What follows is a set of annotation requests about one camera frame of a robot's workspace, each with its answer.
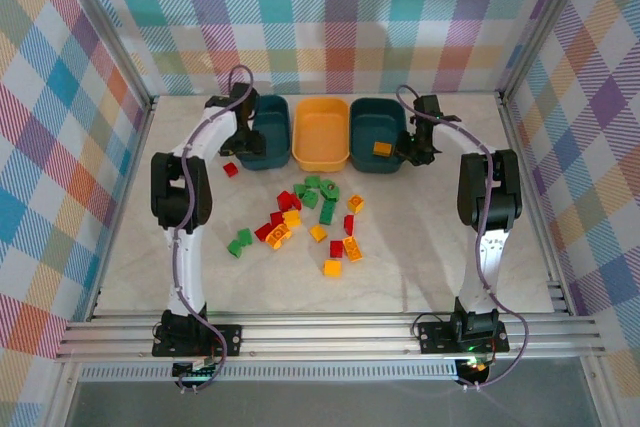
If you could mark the small red lego brick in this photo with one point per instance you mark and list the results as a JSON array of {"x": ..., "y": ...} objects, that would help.
[{"x": 231, "y": 170}]

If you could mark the tall red lego brick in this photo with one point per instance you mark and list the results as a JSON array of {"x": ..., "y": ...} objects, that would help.
[{"x": 287, "y": 201}]

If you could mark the green round lego piece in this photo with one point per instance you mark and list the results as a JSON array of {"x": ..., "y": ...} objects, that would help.
[{"x": 330, "y": 190}]

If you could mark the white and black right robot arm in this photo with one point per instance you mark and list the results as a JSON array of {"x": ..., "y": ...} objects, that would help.
[{"x": 480, "y": 267}]

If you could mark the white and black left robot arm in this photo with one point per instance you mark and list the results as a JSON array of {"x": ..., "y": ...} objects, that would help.
[{"x": 185, "y": 257}]

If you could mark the teal plastic bin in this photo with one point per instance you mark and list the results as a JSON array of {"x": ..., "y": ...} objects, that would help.
[
  {"x": 370, "y": 122},
  {"x": 272, "y": 147}
]

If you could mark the yellow plastic bin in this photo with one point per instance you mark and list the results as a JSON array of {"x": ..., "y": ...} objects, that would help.
[{"x": 320, "y": 137}]

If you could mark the red curved lego brick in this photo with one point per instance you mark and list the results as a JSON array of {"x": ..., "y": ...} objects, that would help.
[{"x": 276, "y": 218}]

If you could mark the yellow printed lego brick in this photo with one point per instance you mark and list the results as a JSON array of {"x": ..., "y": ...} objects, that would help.
[{"x": 278, "y": 237}]

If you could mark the long green lego brick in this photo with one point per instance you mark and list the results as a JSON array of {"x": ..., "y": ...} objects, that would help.
[{"x": 327, "y": 212}]

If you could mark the long yellow lego brick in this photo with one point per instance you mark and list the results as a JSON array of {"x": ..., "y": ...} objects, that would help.
[{"x": 352, "y": 248}]

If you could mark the small controller board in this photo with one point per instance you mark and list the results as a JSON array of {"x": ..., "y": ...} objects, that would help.
[
  {"x": 192, "y": 372},
  {"x": 477, "y": 369}
]

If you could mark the aluminium side rail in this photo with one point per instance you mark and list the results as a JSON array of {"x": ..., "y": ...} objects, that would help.
[{"x": 534, "y": 207}]

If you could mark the aluminium frame post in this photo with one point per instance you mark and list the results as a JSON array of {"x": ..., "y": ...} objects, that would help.
[
  {"x": 545, "y": 22},
  {"x": 107, "y": 27}
]

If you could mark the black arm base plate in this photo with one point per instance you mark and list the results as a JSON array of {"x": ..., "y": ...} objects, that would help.
[
  {"x": 230, "y": 339},
  {"x": 430, "y": 337}
]

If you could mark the wide aluminium mounting rail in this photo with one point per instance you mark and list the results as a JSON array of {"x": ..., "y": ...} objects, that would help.
[{"x": 325, "y": 337}]

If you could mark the aluminium frame leg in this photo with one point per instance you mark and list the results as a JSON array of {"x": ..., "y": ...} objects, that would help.
[
  {"x": 602, "y": 397},
  {"x": 62, "y": 397}
]

